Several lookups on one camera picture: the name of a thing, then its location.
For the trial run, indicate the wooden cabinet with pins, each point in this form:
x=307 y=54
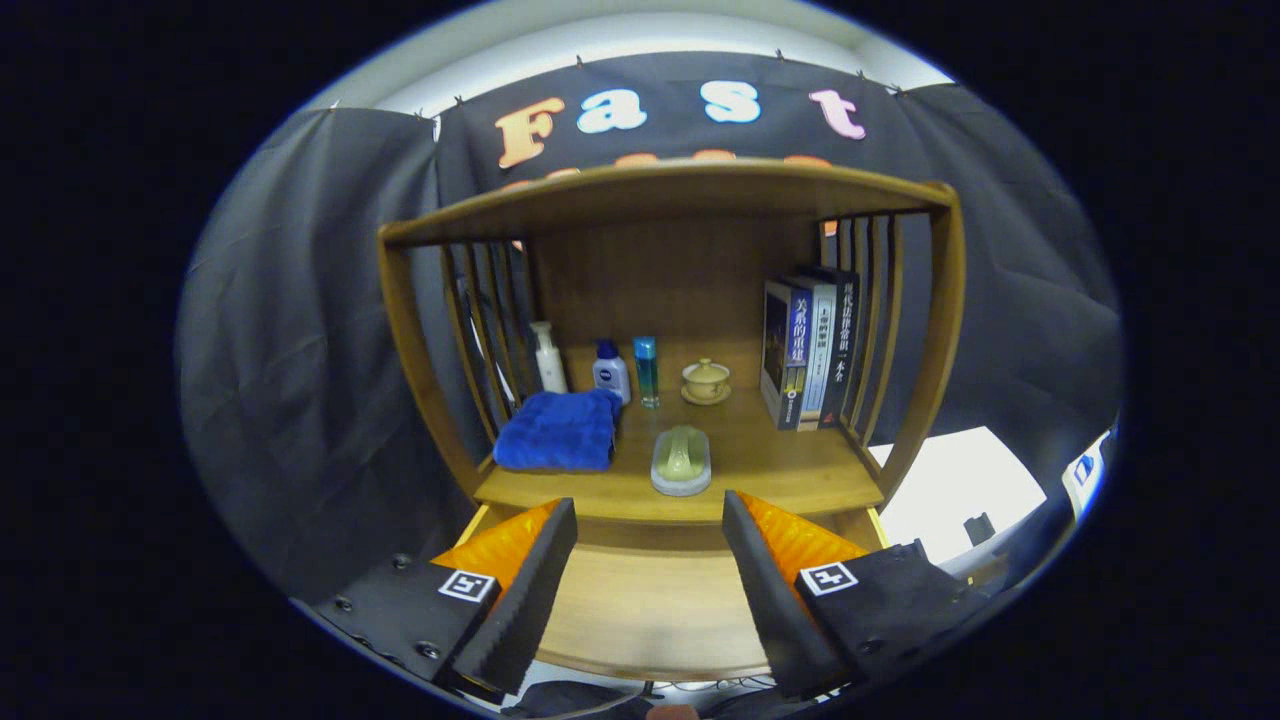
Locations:
x=670 y=190

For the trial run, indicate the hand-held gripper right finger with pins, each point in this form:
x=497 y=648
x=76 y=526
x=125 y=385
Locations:
x=770 y=600

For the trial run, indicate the white pump bottle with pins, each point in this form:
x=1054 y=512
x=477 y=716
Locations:
x=549 y=365

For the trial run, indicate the teal slim bottle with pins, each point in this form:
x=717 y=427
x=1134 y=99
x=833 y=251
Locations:
x=647 y=375

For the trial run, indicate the beige lidded teacup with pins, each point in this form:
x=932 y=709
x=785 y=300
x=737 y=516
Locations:
x=706 y=380

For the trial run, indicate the blue towel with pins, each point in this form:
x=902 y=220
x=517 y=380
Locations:
x=555 y=432

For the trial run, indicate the pale blue book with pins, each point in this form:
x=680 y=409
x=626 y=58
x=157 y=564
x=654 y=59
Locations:
x=820 y=345

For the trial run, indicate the green scrub brush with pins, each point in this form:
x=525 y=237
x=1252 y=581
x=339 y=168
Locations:
x=680 y=462

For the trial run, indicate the dark book blue spine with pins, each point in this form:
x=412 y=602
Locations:
x=790 y=350

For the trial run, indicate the white desk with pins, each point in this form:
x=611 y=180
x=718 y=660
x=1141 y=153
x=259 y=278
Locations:
x=1090 y=495

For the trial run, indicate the wooden countertop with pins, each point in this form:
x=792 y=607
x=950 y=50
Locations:
x=770 y=470

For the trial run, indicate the wooden drawer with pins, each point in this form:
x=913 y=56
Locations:
x=650 y=610

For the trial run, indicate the white bottle blue cap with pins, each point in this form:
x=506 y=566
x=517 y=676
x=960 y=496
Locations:
x=611 y=378

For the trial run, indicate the black book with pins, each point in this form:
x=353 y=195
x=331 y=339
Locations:
x=843 y=340

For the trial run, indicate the black backdrop cloth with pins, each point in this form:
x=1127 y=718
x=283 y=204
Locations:
x=300 y=350

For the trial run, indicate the small blue object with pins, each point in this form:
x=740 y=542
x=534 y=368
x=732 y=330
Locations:
x=1083 y=468

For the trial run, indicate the white box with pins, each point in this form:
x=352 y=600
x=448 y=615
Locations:
x=950 y=480

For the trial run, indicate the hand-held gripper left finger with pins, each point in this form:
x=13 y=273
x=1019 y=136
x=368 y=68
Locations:
x=525 y=595

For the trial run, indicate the small black clip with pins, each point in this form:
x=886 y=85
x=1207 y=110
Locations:
x=979 y=528

